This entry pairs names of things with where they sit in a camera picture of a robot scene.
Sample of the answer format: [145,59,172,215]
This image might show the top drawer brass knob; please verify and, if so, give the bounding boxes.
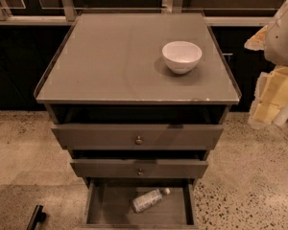
[135,136,143,146]

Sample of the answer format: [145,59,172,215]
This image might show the drawer brass knob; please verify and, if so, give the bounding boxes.
[137,169,144,176]
[135,136,143,146]

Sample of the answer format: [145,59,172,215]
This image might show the middle grey drawer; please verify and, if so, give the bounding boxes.
[71,159,208,179]

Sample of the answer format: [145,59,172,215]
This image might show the middle drawer brass knob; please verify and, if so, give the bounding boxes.
[137,169,144,176]

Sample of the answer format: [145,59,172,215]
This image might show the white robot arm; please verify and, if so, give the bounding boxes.
[244,0,288,129]

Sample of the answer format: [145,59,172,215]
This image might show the top grey drawer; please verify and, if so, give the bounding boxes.
[52,124,223,150]

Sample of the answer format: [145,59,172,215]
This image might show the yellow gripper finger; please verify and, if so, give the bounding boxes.
[248,65,288,129]
[244,25,268,51]

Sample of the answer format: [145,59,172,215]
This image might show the metal railing frame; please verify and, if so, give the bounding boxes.
[0,0,286,27]

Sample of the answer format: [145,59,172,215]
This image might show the black object on floor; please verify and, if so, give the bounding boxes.
[26,205,47,230]

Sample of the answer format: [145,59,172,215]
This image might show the grey drawer cabinet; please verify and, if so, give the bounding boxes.
[33,12,242,230]

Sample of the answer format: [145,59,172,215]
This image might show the bottom open grey drawer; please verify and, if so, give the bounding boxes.
[82,179,199,230]

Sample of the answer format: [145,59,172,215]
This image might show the white ceramic bowl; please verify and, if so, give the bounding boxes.
[162,41,203,74]

